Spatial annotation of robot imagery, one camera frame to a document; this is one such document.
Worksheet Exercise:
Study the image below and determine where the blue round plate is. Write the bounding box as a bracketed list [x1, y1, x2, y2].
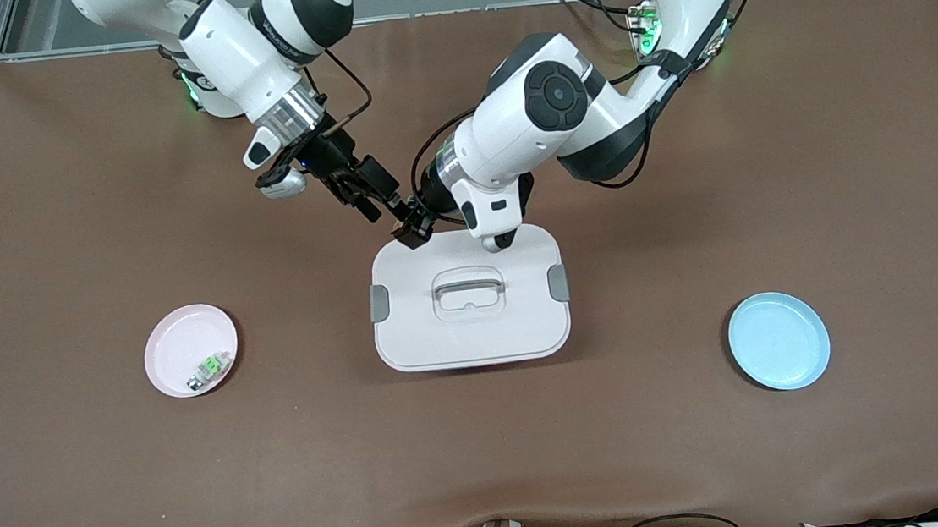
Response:
[724, 287, 835, 396]

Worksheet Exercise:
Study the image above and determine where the white lidded storage box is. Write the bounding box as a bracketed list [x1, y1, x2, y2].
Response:
[363, 220, 577, 377]

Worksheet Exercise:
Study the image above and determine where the pink round plate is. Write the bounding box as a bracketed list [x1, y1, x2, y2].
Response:
[140, 300, 244, 402]

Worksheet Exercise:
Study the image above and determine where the brown table mat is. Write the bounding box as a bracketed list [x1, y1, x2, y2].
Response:
[0, 0, 938, 527]

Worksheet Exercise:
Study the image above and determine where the aluminium table edge rail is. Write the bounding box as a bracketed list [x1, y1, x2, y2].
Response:
[0, 0, 700, 62]

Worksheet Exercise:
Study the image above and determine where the green and white push-button switch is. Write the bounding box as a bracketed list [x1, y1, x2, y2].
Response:
[184, 349, 236, 393]

